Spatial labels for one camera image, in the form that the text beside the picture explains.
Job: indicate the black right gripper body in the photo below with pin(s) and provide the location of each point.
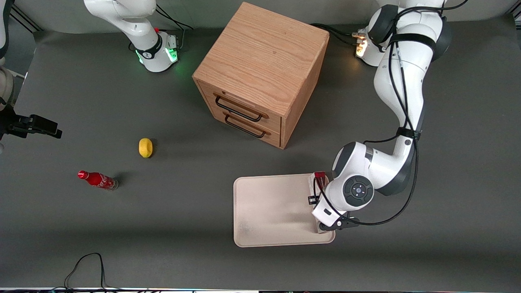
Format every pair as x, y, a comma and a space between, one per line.
15, 124

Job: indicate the red cookie box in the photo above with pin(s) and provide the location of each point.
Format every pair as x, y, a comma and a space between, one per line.
319, 176

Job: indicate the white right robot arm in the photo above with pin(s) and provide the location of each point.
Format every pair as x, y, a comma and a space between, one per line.
150, 49

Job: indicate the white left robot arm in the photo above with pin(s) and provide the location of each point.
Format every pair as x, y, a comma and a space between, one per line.
403, 81

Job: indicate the white plastic tray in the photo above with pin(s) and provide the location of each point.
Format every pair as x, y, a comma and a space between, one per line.
272, 211

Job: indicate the wooden drawer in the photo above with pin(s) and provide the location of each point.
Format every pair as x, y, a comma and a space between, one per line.
273, 121
274, 138

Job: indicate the red cola bottle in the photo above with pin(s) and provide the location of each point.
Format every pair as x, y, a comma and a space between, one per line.
97, 179

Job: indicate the yellow lemon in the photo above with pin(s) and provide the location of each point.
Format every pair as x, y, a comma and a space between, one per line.
145, 147

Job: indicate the wooden drawer cabinet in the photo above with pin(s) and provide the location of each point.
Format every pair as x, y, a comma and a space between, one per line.
260, 53

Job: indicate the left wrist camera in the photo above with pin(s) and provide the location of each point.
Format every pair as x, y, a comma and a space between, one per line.
338, 224

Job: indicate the black frame strut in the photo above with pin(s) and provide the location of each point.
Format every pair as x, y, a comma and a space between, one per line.
517, 19
24, 18

